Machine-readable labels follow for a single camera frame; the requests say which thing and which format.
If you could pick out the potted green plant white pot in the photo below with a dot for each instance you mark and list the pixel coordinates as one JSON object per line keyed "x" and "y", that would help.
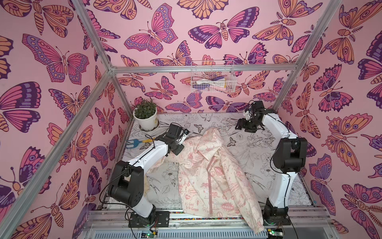
{"x": 145, "y": 114}

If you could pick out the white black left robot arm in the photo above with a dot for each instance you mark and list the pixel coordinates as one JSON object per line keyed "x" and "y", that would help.
{"x": 127, "y": 181}

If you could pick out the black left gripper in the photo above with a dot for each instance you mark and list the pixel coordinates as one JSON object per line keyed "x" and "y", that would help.
{"x": 177, "y": 152}

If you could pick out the pink printed hooded jacket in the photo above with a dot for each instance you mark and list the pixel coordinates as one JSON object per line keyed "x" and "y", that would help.
{"x": 211, "y": 182}

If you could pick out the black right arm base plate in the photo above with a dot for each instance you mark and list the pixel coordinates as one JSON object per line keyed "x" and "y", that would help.
{"x": 279, "y": 218}

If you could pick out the aluminium front rail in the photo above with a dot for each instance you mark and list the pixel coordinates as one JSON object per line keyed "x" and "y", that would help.
{"x": 302, "y": 223}

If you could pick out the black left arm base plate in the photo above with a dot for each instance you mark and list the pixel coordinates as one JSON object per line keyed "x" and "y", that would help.
{"x": 159, "y": 219}

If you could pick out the blue yellow garden hand rake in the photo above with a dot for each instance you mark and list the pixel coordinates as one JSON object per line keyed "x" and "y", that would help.
{"x": 133, "y": 143}

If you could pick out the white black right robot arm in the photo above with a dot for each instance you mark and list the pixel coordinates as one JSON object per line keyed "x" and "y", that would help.
{"x": 287, "y": 160}

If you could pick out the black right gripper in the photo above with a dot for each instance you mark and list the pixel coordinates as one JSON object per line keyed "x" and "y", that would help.
{"x": 244, "y": 125}

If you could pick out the white wire wall basket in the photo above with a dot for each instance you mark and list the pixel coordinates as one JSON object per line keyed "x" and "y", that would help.
{"x": 213, "y": 79}

